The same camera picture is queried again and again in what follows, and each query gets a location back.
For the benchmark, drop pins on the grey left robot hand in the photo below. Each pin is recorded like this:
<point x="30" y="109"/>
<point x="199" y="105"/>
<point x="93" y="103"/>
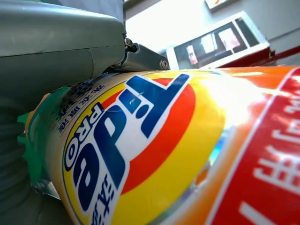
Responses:
<point x="51" y="46"/>

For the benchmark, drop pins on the orange detergent bottle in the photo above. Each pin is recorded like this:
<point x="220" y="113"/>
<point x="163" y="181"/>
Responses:
<point x="176" y="149"/>

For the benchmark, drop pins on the red white sign cabinet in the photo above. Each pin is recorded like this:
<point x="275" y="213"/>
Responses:
<point x="211" y="46"/>

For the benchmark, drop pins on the white framed wall poster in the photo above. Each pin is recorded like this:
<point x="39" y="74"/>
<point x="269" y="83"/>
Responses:
<point x="216" y="3"/>

